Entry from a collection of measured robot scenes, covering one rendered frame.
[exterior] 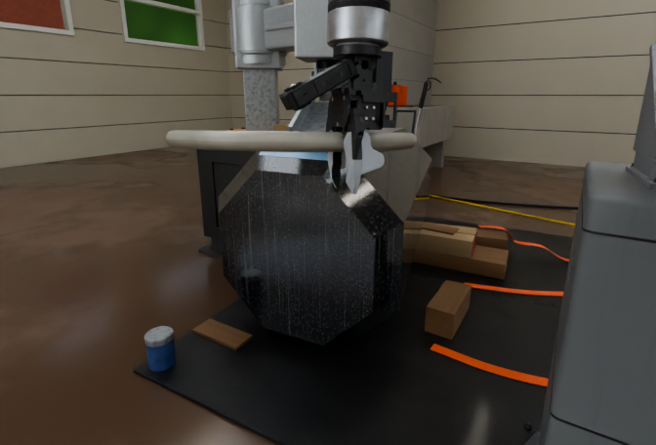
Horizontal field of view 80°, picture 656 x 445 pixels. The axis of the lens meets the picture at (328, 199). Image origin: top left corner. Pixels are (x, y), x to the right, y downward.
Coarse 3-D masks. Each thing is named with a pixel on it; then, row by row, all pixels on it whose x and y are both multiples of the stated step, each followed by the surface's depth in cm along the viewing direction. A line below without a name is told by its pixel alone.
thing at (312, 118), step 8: (312, 72) 157; (312, 104) 130; (320, 104) 130; (328, 104) 130; (296, 112) 110; (304, 112) 117; (312, 112) 123; (320, 112) 123; (296, 120) 106; (304, 120) 117; (312, 120) 117; (320, 120) 117; (288, 128) 101; (296, 128) 106; (304, 128) 112; (312, 128) 111; (320, 128) 111
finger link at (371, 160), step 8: (368, 136) 57; (344, 144) 58; (368, 144) 57; (368, 152) 57; (376, 152) 58; (352, 160) 56; (360, 160) 56; (368, 160) 57; (376, 160) 58; (384, 160) 59; (352, 168) 56; (360, 168) 56; (368, 168) 57; (376, 168) 58; (352, 176) 57; (360, 176) 57; (352, 184) 57; (352, 192) 58
